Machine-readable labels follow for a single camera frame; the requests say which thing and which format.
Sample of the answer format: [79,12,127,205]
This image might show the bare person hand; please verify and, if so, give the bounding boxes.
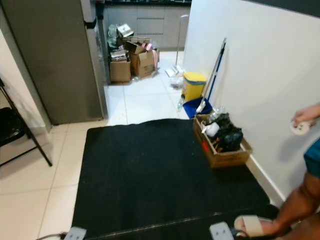
[292,102,320,126]

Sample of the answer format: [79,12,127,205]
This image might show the grey fridge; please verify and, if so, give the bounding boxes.
[0,0,103,126]

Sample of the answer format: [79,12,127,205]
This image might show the teal shorts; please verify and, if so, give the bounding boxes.
[303,137,320,179]

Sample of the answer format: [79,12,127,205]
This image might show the black plastic bag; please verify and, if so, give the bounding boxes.
[214,114,244,153]

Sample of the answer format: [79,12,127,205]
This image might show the cardboard box with red label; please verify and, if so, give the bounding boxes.
[193,114,254,169]

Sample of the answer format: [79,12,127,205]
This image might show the white crumpled packet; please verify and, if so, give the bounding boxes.
[202,122,221,138]

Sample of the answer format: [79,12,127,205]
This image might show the blue dustpan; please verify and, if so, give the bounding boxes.
[184,97,213,120]

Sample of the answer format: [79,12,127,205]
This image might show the person left leg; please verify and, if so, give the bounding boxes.
[287,212,320,240]

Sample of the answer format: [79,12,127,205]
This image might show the yellow bin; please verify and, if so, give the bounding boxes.
[182,71,208,103]

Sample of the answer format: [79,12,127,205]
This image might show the clear plastic tub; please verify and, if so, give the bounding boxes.
[170,76,185,90]

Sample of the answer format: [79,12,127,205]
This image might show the black floor mat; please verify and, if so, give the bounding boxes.
[72,205,281,240]
[71,119,273,230]

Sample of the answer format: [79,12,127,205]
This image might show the large cardboard box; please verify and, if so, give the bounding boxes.
[130,49,160,78]

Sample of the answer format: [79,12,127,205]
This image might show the grey kitchen cabinets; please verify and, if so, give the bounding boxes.
[104,0,192,51]

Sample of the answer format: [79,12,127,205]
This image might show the open cardboard box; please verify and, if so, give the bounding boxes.
[122,36,151,55]

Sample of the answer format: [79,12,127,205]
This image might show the stack of flat packages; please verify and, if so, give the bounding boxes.
[111,48,130,62]

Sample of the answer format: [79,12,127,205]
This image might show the white printed carton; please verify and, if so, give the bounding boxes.
[117,23,135,38]

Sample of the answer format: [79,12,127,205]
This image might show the greenish plastic bag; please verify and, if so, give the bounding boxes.
[107,24,121,49]

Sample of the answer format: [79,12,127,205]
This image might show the black folding chair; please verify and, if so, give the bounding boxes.
[0,77,53,168]

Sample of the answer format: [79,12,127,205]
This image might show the blue handled broom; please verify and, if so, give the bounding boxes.
[196,38,227,115]

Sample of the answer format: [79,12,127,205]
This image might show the white mop with metal handle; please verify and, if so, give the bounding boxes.
[165,14,190,78]

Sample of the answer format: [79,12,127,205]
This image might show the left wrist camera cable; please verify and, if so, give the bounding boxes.
[36,232,67,240]

